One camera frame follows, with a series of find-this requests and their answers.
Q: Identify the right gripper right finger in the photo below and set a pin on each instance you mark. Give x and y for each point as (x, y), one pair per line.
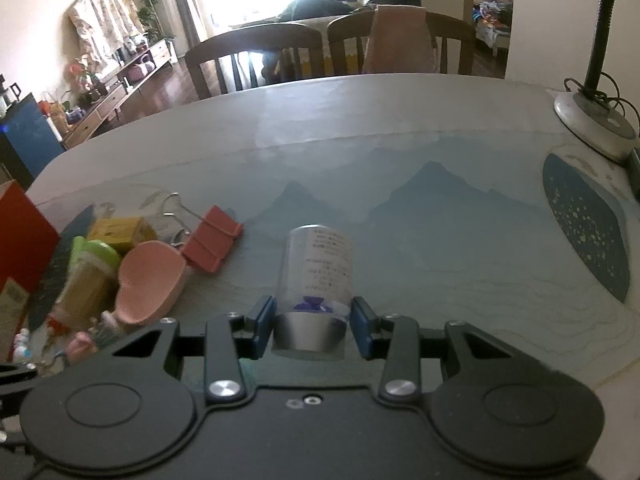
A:
(395, 339)

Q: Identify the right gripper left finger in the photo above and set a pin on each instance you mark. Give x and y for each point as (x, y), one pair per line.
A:
(229, 339)

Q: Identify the yellow cardboard box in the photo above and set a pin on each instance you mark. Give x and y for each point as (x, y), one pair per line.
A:
(122, 234)

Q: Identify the pink figurine doll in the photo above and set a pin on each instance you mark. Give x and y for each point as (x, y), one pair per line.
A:
(101, 334)

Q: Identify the pink heart-shaped bowl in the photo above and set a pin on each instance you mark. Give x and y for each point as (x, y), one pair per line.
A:
(151, 277)

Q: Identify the spice jar green lid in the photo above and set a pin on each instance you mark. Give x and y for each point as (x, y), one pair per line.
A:
(91, 275)

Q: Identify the red cardboard storage box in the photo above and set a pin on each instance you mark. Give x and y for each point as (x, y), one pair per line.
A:
(27, 244)

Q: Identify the wooden tv console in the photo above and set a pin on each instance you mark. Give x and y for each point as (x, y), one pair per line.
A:
(120, 85)

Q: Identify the blue cabinet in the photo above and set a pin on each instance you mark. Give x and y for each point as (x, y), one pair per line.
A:
(31, 137)

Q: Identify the dark wooden chair left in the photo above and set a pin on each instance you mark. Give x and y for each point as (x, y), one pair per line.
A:
(259, 55)

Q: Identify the white desk lamp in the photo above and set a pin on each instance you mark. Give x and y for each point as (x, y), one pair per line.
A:
(589, 113)

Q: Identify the pink cloth on chair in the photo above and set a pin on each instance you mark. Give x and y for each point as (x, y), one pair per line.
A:
(400, 42)

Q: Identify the wooden chair with pink cloth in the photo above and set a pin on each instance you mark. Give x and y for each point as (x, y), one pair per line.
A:
(347, 41)

